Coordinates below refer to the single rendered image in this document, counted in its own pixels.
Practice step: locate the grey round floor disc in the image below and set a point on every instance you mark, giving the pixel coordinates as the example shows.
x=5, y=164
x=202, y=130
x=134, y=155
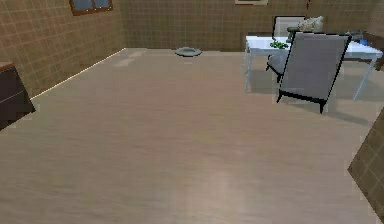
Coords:
x=188, y=51

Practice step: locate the green leafy food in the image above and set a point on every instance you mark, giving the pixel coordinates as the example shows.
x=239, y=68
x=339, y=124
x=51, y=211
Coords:
x=278, y=44

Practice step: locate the white chair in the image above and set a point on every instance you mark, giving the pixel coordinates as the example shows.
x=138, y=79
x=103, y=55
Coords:
x=283, y=26

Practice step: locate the grey black framed chair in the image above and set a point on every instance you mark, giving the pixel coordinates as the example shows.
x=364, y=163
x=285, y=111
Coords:
x=313, y=66

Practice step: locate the beige lumpy plant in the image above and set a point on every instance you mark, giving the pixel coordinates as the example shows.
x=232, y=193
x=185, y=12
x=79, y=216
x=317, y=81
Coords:
x=310, y=24

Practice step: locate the brown framed window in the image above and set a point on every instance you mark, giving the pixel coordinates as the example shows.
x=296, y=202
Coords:
x=90, y=4

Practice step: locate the white table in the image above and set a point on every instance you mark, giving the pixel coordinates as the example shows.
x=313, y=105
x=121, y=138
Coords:
x=361, y=50

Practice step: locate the dark brown cabinet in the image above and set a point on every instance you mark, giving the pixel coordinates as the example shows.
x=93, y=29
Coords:
x=11, y=96

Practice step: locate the blue object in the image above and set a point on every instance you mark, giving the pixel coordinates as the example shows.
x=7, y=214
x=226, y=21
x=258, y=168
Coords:
x=365, y=42

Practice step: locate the pale framed wall picture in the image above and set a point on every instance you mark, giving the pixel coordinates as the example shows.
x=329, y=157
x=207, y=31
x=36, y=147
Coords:
x=250, y=1

